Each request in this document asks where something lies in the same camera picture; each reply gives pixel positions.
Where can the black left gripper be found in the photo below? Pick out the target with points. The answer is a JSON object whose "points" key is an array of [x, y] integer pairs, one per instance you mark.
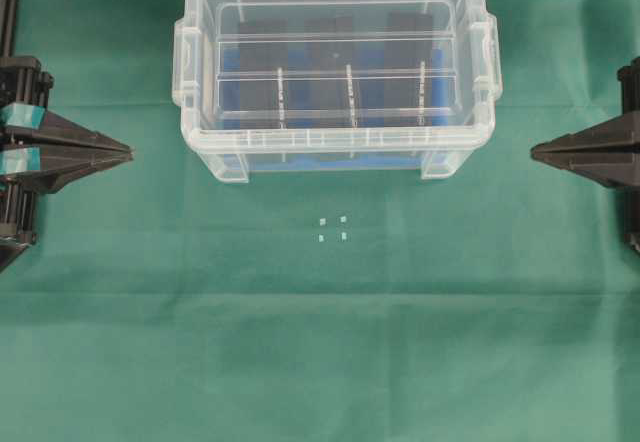
{"points": [[26, 171]]}

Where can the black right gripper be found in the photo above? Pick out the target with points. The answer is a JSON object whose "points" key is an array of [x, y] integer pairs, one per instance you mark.
{"points": [[612, 170]]}

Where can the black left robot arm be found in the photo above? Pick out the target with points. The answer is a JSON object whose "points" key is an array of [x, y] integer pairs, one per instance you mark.
{"points": [[9, 7]]}

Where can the black RealSense box right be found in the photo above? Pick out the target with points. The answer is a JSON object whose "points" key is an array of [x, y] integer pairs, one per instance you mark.
{"points": [[408, 57]]}

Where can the black realsense box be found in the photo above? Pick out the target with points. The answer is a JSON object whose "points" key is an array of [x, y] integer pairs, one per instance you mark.
{"points": [[333, 92], [260, 93], [408, 57]]}

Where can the black RealSense box left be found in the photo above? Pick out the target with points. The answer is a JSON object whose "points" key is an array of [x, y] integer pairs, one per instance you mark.
{"points": [[260, 93]]}

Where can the clear plastic storage box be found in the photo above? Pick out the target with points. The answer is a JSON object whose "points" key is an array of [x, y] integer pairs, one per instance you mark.
{"points": [[235, 162]]}

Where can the black RealSense box middle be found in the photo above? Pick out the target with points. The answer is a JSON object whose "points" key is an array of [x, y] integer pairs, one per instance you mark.
{"points": [[333, 92]]}

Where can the green table cloth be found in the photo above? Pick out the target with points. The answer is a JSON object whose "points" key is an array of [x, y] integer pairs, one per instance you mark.
{"points": [[160, 304]]}

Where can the blue foam pad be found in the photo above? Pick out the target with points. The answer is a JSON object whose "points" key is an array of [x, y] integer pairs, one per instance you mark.
{"points": [[296, 146]]}

